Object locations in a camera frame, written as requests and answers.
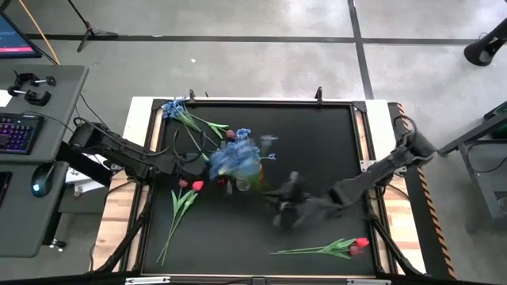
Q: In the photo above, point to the clear glass vase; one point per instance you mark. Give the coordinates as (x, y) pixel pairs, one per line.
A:
(242, 184)

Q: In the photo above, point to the table-level camera box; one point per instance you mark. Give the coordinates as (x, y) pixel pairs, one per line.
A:
(258, 281)

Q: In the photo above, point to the amber ribbed glass vase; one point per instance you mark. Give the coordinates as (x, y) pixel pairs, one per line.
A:
(259, 178)

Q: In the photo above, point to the black C-clamp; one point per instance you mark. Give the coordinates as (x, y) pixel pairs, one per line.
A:
(24, 78)
(37, 98)

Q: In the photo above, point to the grey desk with keyboard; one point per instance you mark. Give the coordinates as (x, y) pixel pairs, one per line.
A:
(59, 118)

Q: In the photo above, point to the hazard striped black board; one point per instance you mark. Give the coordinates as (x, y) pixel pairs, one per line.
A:
(428, 221)

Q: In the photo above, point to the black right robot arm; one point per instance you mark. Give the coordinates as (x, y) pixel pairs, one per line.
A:
(380, 170)

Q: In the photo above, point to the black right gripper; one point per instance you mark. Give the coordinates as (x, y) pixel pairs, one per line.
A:
(313, 204)

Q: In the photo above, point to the small metal fitting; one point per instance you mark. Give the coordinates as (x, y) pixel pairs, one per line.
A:
(57, 244)

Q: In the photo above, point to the lit computer monitor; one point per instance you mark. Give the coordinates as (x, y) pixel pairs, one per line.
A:
(16, 39)

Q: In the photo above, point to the grey desk with mouse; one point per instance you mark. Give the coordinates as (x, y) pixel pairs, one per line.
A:
(24, 229)

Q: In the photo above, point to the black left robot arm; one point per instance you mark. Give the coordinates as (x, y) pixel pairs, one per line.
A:
(119, 150)

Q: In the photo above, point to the grey side table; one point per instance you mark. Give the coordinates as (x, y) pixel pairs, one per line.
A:
(467, 138)

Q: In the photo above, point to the black computer mouse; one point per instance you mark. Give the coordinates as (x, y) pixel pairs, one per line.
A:
(43, 178)

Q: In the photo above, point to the backlit black keyboard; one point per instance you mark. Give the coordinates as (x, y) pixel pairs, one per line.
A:
(20, 132)

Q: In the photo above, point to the black tripod stand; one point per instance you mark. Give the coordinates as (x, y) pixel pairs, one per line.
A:
(90, 31)

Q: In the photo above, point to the blue artificial flower bunch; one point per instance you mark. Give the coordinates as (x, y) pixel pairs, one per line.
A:
(237, 158)
(173, 109)

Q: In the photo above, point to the white paper sheet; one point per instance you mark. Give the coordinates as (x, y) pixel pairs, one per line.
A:
(4, 98)

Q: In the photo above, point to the silver aluminium bracket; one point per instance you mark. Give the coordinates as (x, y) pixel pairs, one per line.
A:
(368, 282)
(146, 280)

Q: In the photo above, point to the black round stand base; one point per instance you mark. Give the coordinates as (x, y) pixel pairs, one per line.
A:
(481, 53)

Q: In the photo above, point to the black frame strut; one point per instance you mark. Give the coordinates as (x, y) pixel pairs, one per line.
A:
(126, 233)
(392, 247)

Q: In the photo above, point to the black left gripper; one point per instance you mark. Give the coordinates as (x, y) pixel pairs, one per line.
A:
(190, 166)

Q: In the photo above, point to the white metal plate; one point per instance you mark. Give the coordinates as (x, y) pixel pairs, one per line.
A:
(367, 165)

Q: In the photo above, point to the black desk pad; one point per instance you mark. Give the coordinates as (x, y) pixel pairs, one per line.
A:
(4, 188)

